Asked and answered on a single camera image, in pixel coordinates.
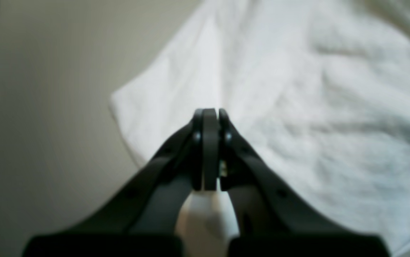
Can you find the white printed T-shirt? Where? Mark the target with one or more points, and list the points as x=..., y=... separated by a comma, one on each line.
x=320, y=89

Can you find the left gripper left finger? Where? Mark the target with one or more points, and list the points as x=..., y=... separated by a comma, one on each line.
x=140, y=220

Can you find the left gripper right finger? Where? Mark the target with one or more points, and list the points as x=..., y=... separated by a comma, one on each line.
x=273, y=220

